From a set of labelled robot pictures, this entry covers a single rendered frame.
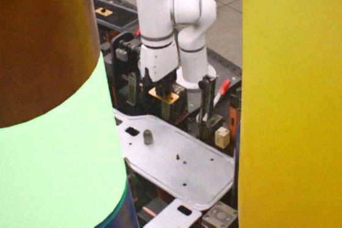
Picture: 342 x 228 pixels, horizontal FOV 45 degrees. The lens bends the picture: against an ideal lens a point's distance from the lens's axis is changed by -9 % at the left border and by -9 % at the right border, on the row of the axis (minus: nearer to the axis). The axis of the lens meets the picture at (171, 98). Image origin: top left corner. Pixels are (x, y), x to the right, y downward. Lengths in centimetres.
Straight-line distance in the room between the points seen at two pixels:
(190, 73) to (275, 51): 181
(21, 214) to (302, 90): 14
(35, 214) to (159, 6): 91
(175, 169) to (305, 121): 117
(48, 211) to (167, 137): 132
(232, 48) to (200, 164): 243
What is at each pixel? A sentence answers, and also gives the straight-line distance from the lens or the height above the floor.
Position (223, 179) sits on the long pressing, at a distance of 134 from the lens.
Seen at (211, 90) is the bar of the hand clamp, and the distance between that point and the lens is 136.
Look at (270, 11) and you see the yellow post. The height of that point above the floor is 192.
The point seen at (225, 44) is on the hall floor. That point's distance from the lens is 379.
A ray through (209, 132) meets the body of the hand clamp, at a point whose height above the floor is 102.
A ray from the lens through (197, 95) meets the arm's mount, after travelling 200.
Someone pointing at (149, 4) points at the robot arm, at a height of 155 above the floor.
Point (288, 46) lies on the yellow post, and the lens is 20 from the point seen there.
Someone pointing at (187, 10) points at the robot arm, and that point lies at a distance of 105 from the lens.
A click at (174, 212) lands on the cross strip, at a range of 127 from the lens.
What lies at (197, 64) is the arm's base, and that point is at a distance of 198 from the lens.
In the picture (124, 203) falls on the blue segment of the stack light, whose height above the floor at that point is 187.
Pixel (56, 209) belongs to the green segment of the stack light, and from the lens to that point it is 16.
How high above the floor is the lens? 202
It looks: 39 degrees down
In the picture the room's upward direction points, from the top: 5 degrees counter-clockwise
